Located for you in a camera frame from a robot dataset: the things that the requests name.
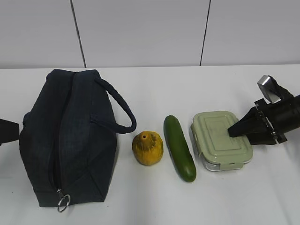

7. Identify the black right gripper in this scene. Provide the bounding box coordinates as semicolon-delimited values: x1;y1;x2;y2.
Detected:
228;96;300;145

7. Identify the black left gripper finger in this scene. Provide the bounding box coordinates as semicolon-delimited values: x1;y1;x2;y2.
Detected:
0;119;20;145

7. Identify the green lid food container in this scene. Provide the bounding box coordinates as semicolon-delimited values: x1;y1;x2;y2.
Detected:
191;111;253;172

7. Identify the dark blue fabric lunch bag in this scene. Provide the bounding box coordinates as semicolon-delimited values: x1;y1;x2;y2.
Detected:
19;69;136;212

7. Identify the green cucumber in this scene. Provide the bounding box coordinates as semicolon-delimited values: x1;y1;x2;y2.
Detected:
164;115;196;182

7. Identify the yellow toy pumpkin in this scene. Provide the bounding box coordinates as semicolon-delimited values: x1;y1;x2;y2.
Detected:
132;131;164;166

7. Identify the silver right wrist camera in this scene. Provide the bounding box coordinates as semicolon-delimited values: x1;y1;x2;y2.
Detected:
257;75;281;104

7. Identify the silver zipper pull ring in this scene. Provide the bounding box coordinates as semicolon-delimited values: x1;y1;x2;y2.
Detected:
57;188;72;213

